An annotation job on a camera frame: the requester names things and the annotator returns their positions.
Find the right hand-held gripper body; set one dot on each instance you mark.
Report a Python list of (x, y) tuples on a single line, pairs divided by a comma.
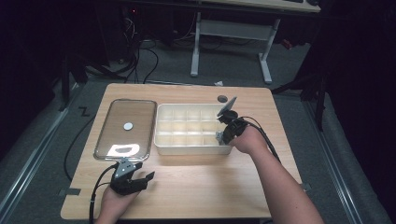
[(233, 124)]

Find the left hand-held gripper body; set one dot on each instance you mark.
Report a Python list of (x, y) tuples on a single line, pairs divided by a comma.
[(124, 177)]

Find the grey sock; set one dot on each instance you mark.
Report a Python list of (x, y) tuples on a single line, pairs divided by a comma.
[(219, 137)]

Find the white divided storage box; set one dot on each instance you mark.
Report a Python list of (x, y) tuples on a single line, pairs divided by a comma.
[(190, 127)]

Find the person's right hand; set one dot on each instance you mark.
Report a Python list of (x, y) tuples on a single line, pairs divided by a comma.
[(249, 141)]

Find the person's left hand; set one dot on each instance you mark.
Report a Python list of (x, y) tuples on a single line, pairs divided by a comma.
[(116, 202)]

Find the clear plastic box lid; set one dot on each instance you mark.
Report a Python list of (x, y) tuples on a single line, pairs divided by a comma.
[(124, 124)]

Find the white paper scrap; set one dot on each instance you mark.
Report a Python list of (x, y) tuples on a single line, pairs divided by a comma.
[(219, 83)]

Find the grey tape patch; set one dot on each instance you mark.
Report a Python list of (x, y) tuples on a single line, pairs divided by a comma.
[(70, 192)]

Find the dark metal stand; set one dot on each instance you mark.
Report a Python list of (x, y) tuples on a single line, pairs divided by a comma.
[(311, 90), (71, 81)]

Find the white-framed wooden desk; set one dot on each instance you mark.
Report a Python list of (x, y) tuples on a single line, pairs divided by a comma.
[(236, 29)]

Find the metal floor rail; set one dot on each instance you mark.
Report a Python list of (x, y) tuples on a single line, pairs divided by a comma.
[(28, 168), (336, 168)]

